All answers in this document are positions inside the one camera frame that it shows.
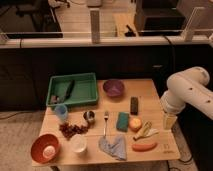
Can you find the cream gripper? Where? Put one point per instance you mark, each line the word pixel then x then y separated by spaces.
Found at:
pixel 168 121

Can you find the silver metal fork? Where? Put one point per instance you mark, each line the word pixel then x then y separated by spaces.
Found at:
pixel 106 117

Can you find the small metal cup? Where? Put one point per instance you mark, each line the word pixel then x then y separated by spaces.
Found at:
pixel 89 116

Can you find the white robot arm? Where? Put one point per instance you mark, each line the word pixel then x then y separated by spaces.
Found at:
pixel 186 87

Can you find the green plastic tray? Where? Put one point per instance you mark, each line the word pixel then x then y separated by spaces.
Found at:
pixel 84 92

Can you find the dark utensil in tray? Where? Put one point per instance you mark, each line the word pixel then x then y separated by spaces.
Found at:
pixel 69 89

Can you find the small grey object in tray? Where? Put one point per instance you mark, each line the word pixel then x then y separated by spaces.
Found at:
pixel 54 99

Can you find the banana peel toy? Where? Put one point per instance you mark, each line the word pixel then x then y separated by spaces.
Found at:
pixel 145 131

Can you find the orange peach fruit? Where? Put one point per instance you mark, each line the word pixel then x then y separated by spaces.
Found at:
pixel 135 124

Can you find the black rectangular block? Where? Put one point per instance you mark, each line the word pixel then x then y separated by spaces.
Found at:
pixel 134 106

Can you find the orange sausage toy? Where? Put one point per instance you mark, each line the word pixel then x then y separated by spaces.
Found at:
pixel 143 147

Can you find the green sponge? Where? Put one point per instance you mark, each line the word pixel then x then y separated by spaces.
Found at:
pixel 122 122

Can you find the blue grey cloth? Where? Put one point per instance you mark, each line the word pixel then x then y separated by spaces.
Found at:
pixel 117 149

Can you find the purple bowl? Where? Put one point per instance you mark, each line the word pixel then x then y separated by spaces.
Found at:
pixel 113 87

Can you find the white cup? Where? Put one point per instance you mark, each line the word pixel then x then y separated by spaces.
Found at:
pixel 78 144

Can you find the black object on far desk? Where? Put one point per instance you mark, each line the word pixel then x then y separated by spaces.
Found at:
pixel 129 32

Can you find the dark red grape bunch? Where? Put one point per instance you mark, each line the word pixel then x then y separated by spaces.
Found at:
pixel 68 130

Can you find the light blue plastic cup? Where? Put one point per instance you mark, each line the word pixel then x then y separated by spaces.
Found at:
pixel 61 112

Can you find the white egg object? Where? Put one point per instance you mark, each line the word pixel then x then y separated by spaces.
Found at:
pixel 49 152

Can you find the red bowl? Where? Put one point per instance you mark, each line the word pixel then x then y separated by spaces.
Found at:
pixel 40 144

